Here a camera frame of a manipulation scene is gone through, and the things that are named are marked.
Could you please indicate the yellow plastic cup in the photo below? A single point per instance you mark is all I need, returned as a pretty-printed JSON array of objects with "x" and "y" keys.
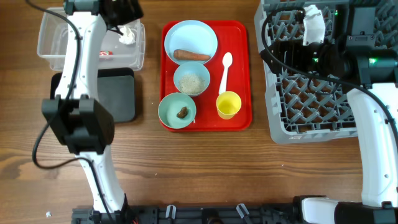
[{"x": 228, "y": 104}]

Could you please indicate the red serving tray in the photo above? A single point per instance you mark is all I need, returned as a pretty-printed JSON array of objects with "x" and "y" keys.
[{"x": 232, "y": 37}]

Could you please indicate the clear plastic bin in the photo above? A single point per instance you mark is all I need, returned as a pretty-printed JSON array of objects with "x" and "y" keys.
[{"x": 59, "y": 33}]

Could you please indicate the large light blue plate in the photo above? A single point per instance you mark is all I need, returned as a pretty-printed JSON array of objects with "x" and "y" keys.
[{"x": 191, "y": 36}]

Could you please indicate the brown food scrap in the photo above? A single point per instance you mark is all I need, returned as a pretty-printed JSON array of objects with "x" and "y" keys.
[{"x": 182, "y": 113}]

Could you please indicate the light blue rice bowl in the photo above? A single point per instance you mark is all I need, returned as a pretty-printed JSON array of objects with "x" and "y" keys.
[{"x": 195, "y": 68}]

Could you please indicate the green bowl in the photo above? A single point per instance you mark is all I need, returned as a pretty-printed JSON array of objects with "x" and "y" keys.
[{"x": 171, "y": 106}]

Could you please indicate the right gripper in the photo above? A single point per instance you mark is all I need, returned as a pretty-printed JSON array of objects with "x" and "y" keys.
[{"x": 293, "y": 49}]

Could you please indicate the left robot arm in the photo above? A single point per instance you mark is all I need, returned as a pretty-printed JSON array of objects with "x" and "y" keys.
[{"x": 91, "y": 149}]

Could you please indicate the red snack wrapper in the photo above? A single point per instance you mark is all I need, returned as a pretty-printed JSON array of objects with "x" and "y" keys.
[{"x": 105, "y": 53}]

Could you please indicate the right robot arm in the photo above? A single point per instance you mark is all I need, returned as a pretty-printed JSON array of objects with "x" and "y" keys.
[{"x": 331, "y": 72}]

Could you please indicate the orange carrot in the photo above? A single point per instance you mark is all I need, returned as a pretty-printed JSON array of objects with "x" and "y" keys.
[{"x": 187, "y": 55}]

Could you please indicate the grey dishwasher rack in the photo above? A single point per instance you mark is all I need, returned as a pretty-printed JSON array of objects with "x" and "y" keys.
[{"x": 301, "y": 110}]

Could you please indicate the white rice pile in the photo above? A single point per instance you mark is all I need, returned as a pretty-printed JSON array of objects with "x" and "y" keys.
[{"x": 191, "y": 84}]

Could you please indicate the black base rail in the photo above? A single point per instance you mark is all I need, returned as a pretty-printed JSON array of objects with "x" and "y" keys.
[{"x": 241, "y": 213}]

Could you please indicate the white tissue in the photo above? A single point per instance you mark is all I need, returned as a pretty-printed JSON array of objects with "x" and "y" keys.
[{"x": 127, "y": 37}]

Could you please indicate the black plastic tray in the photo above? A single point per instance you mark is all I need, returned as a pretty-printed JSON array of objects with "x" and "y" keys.
[{"x": 118, "y": 96}]

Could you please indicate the white plastic spoon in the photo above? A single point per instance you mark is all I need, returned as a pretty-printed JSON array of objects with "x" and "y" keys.
[{"x": 227, "y": 62}]

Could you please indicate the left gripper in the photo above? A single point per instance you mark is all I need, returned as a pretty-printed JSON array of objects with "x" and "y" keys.
[{"x": 129, "y": 14}]

